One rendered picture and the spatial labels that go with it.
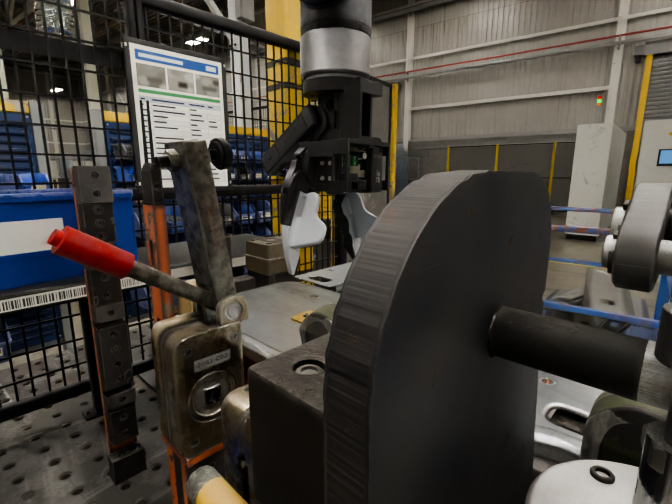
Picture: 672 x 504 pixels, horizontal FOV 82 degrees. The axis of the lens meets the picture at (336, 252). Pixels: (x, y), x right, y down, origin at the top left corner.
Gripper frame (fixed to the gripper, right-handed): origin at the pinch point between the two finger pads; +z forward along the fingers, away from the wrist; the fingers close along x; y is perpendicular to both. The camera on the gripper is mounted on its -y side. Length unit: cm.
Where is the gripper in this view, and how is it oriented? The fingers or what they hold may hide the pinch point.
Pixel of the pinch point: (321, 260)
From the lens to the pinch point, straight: 47.3
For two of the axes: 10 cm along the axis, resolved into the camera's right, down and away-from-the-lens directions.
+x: 6.9, -1.4, 7.1
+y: 7.2, 1.5, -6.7
